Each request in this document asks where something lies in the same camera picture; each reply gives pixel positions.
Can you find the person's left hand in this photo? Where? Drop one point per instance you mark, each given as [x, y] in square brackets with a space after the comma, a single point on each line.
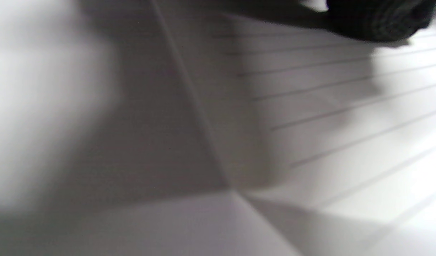
[377, 19]

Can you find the white lined paper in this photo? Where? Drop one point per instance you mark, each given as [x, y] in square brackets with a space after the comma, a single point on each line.
[328, 124]

